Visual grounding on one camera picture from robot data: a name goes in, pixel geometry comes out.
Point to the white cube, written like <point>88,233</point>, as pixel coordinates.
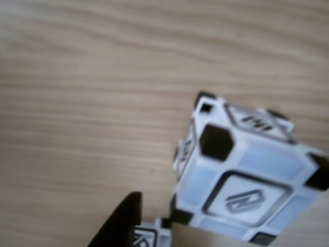
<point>147,238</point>
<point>244,195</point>

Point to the white cube, X-shaped symbol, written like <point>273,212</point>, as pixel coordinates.
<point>147,238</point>

